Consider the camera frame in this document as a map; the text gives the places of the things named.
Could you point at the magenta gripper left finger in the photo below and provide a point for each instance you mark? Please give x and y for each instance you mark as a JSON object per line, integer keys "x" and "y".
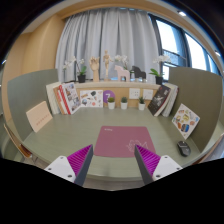
{"x": 73, "y": 168}

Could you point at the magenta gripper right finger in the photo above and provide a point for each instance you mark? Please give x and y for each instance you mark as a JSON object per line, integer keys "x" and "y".
{"x": 152, "y": 166}

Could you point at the black computer mouse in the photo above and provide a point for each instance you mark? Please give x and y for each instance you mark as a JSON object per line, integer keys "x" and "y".
{"x": 184, "y": 149}

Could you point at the maroon mouse pad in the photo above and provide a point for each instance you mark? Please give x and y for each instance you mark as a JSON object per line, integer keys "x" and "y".
{"x": 120, "y": 141}

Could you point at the sticker picture board right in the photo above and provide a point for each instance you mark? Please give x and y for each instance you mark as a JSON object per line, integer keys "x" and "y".
{"x": 185, "y": 120}

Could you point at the small potted plant right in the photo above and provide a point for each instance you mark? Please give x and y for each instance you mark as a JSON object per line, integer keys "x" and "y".
{"x": 141, "y": 103}

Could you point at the small potted plant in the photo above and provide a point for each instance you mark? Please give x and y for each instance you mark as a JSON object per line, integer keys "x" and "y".
{"x": 111, "y": 103}
{"x": 141, "y": 103}
{"x": 124, "y": 103}

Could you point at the beige card board left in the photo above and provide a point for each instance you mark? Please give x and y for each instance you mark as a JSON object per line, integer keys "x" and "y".
{"x": 39, "y": 116}

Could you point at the black book leaning right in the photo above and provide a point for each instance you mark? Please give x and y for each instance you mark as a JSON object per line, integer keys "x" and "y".
{"x": 159, "y": 100}

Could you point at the illustrated picture card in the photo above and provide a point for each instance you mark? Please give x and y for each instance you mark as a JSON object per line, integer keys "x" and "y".
{"x": 91, "y": 98}

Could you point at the small potted plant middle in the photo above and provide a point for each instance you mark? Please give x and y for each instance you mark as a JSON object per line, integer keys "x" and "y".
{"x": 124, "y": 103}

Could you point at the red white magazine left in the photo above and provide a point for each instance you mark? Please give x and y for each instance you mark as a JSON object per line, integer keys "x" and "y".
{"x": 70, "y": 97}

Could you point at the small potted plant left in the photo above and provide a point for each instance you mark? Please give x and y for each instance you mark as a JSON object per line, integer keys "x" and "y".
{"x": 111, "y": 103}

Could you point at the white books behind right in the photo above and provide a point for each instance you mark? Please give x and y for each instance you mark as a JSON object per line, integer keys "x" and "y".
{"x": 174, "y": 91}

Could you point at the purple round number sign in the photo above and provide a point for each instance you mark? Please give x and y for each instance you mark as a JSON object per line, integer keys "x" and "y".
{"x": 107, "y": 94}

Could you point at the white books stack left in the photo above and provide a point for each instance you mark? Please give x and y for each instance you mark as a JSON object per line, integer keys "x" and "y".
{"x": 52, "y": 98}

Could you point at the white orchid left pot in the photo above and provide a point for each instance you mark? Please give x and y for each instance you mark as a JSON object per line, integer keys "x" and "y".
{"x": 80, "y": 66}

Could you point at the white orchid pot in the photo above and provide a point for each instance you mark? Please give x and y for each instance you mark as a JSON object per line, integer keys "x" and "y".
{"x": 80, "y": 66}
{"x": 159, "y": 60}

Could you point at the white orchid right pot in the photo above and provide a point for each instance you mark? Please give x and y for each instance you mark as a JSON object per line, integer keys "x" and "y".
{"x": 159, "y": 60}

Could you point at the black wooden horse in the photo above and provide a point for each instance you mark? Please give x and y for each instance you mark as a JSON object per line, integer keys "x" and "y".
{"x": 138, "y": 73}

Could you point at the pink wooden horse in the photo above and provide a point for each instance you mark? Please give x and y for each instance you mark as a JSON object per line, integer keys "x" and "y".
{"x": 122, "y": 73}

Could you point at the wooden hand model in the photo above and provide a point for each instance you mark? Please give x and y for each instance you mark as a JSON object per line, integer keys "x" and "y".
{"x": 94, "y": 65}

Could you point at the white orchid middle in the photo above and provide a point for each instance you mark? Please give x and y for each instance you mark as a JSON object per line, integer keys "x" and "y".
{"x": 123, "y": 59}

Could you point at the wooden mannequin figure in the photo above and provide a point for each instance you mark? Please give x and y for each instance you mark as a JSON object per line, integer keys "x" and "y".
{"x": 106, "y": 59}

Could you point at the grey curtain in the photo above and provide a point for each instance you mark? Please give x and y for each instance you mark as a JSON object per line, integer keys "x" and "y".
{"x": 118, "y": 31}

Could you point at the white wall socket right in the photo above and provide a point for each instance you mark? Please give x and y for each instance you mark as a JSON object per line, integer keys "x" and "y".
{"x": 147, "y": 94}

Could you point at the white wall socket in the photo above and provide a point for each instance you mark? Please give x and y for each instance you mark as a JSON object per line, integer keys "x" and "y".
{"x": 134, "y": 93}
{"x": 147, "y": 94}

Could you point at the white wall socket left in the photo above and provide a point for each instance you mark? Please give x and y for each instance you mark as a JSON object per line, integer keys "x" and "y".
{"x": 134, "y": 93}

